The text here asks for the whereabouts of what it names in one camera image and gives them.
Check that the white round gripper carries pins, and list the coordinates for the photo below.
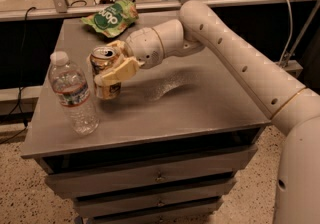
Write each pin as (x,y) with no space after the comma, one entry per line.
(145,47)

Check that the orange soda can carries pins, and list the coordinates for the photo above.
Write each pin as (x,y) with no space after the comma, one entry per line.
(101,59)

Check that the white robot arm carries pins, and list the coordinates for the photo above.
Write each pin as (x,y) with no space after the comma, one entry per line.
(291,107)

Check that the clear plastic water bottle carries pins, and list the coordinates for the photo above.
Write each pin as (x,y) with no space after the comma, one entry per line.
(69,84)

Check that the green chip bag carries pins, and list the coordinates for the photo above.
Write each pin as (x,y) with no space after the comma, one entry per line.
(114,19)

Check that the grey drawer cabinet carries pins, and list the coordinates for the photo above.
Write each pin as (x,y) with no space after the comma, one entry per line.
(187,118)

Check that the top drawer knob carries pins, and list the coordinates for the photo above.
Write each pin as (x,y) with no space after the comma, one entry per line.
(159,178)

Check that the drawer knob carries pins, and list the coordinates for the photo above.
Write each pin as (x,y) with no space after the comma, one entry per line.
(160,204)
(159,178)

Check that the middle drawer knob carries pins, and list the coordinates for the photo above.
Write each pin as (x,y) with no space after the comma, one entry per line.
(160,204)

